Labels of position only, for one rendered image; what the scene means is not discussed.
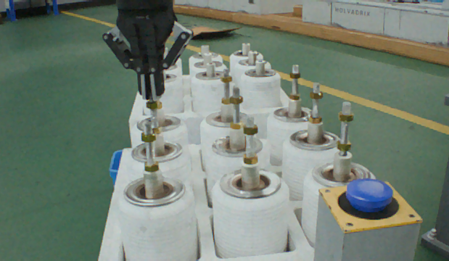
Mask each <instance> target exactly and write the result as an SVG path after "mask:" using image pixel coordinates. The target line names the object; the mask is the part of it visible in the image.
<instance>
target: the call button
mask: <svg viewBox="0 0 449 261"><path fill-rule="evenodd" d="M392 196H393V190H392V188H391V187H390V186H388V185H387V184H386V183H384V182H382V181H378V180H376V179H372V178H359V179H356V180H354V181H351V183H349V184H348V185H347V189H346V197H347V198H348V199H349V200H350V203H351V205H352V206H353V207H354V208H356V209H357V210H360V211H363V212H378V211H382V210H384V209H385V208H386V206H387V205H389V204H390V203H391V202H392Z"/></svg>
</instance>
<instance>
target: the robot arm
mask: <svg viewBox="0 0 449 261"><path fill-rule="evenodd" d="M116 2H117V4H116V7H117V9H118V18H117V20H116V26H115V27H114V28H113V29H112V30H111V31H110V32H107V33H104V34H103V35H102V38H103V40H104V41H105V42H106V44H107V45H108V46H109V47H110V49H111V50H112V51H113V54H114V55H115V56H116V57H117V58H118V60H119V61H120V63H121V64H122V65H123V66H124V68H125V69H128V68H130V69H132V70H135V71H136V73H137V81H138V91H139V95H140V96H142V100H146V101H148V100H149V92H151V94H152V101H158V100H159V99H161V96H162V94H164V93H165V80H164V70H168V69H169V68H170V67H171V66H173V65H175V64H176V63H177V61H178V59H179V58H180V56H181V55H182V53H183V52H184V49H185V48H186V46H188V44H189V42H190V40H191V39H192V38H193V36H194V32H193V30H191V29H188V30H187V29H186V28H184V27H182V26H181V25H179V24H178V23H177V17H176V16H175V14H174V12H173V0H116ZM172 32H174V34H173V40H174V41H175V43H174V44H173V46H172V48H170V51H169V52H168V53H167V55H166V57H165V58H164V53H165V42H166V41H167V39H169V37H170V35H171V33H172ZM123 37H125V38H126V40H127V41H128V42H129V44H130V45H131V49H129V48H128V46H127V45H126V43H125V42H124V40H123Z"/></svg>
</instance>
